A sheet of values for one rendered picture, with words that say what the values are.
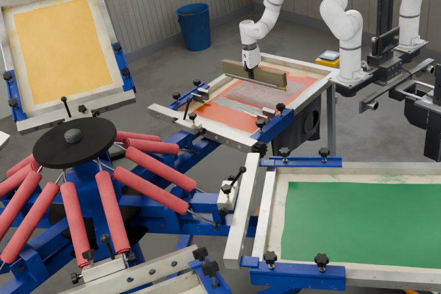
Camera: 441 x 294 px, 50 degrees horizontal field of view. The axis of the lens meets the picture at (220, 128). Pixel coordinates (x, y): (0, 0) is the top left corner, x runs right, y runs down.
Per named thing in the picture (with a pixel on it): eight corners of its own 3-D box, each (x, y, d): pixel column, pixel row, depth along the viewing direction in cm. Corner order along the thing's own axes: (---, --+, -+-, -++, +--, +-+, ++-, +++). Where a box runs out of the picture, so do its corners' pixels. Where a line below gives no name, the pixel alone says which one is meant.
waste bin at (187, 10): (202, 37, 590) (195, -3, 562) (221, 44, 562) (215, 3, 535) (173, 49, 570) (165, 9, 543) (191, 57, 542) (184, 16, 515)
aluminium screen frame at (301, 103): (257, 56, 297) (256, 51, 295) (341, 75, 262) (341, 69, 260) (168, 117, 252) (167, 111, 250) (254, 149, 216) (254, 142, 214)
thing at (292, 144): (310, 132, 285) (307, 79, 265) (322, 136, 279) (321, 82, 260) (264, 174, 258) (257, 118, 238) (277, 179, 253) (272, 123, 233)
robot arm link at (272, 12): (278, 6, 215) (262, 42, 230) (289, -3, 225) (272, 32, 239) (262, -3, 217) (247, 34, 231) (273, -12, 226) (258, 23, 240)
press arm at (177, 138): (191, 132, 229) (189, 123, 226) (200, 135, 225) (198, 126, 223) (165, 150, 219) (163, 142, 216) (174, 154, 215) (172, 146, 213)
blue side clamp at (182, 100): (205, 92, 271) (203, 81, 267) (211, 94, 268) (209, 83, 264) (167, 117, 253) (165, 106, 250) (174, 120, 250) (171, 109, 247)
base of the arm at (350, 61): (375, 77, 219) (376, 46, 210) (357, 87, 213) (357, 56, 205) (348, 67, 230) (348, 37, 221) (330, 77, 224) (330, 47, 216)
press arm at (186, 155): (273, 94, 274) (272, 84, 271) (282, 96, 271) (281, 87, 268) (104, 224, 203) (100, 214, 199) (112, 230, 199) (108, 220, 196)
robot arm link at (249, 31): (270, 19, 230) (262, 27, 223) (272, 39, 236) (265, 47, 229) (243, 18, 237) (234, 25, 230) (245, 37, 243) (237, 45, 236)
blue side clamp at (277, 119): (286, 117, 237) (285, 105, 233) (294, 120, 234) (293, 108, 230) (249, 148, 220) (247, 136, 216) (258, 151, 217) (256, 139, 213)
